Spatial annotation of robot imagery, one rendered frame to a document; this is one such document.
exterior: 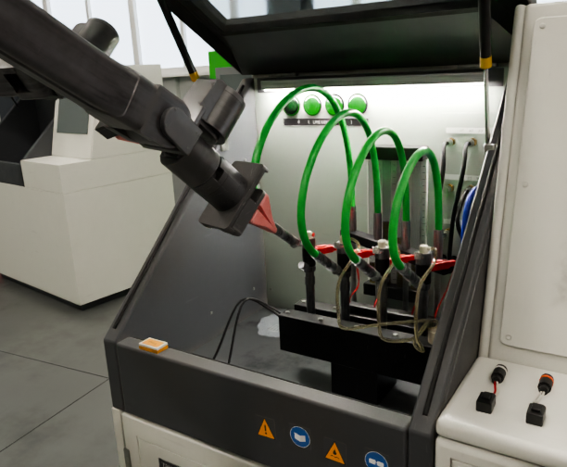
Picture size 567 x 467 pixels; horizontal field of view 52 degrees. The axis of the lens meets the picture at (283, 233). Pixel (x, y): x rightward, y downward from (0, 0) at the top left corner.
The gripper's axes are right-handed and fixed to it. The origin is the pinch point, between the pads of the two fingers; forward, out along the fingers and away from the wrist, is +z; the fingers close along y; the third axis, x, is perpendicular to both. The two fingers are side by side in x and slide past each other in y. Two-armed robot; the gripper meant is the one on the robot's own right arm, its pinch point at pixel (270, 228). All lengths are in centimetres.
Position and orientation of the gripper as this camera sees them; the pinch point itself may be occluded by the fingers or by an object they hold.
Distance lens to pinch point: 84.1
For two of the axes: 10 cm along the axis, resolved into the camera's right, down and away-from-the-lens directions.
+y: 4.7, -8.5, 2.5
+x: -6.8, -1.7, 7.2
